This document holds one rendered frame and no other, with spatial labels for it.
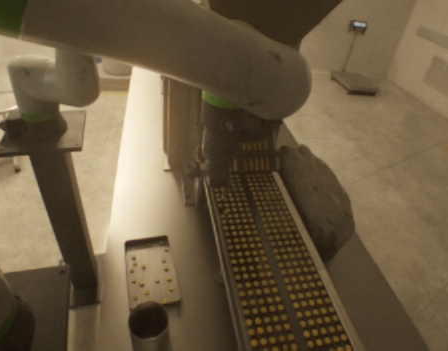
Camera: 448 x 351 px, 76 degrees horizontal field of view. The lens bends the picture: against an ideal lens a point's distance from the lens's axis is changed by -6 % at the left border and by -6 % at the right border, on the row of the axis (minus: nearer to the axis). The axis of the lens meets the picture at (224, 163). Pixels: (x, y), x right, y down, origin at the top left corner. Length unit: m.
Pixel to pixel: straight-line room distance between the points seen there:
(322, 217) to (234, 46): 0.57
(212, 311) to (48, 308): 0.35
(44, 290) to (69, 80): 0.54
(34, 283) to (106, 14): 0.56
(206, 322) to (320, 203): 0.41
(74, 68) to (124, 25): 0.64
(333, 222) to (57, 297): 0.64
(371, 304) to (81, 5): 0.88
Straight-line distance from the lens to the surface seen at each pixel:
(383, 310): 0.93
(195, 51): 0.33
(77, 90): 0.95
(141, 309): 0.71
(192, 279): 0.82
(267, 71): 0.38
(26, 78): 1.03
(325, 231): 0.83
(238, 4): 0.71
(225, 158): 0.62
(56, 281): 0.71
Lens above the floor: 1.49
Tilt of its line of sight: 36 degrees down
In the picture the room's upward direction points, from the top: 9 degrees clockwise
